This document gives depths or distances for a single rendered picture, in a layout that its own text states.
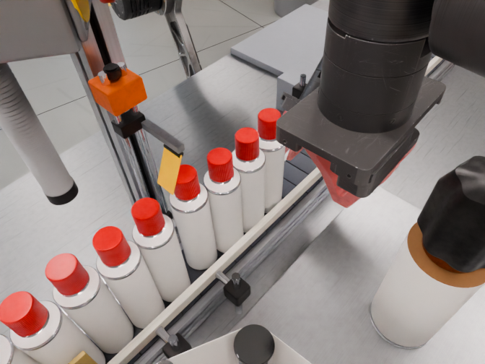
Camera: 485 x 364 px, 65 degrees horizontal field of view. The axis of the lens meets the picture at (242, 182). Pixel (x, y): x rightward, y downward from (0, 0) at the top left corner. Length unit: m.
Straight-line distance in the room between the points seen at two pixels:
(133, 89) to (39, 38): 0.15
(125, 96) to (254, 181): 0.22
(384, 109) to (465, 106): 0.87
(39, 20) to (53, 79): 2.60
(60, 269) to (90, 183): 0.44
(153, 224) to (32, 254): 0.39
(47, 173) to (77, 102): 2.15
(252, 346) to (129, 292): 0.18
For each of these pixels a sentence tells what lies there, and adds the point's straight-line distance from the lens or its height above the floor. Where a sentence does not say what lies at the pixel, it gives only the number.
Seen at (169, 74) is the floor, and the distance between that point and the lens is 2.67.
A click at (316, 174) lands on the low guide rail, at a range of 0.70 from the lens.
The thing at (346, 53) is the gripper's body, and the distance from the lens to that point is 0.21.
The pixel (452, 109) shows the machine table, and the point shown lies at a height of 0.83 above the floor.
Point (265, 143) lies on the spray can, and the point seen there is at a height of 1.05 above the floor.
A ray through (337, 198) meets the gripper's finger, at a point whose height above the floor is 1.19.
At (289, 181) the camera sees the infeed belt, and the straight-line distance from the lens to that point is 0.74.
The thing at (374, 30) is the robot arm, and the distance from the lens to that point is 0.20.
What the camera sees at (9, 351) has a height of 1.04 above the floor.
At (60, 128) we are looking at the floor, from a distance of 2.45.
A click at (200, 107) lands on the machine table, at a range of 0.99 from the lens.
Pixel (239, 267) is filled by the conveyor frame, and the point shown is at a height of 0.88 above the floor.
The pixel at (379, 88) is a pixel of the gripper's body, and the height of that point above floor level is 1.31.
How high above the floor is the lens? 1.43
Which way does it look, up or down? 49 degrees down
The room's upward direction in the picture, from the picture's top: 3 degrees counter-clockwise
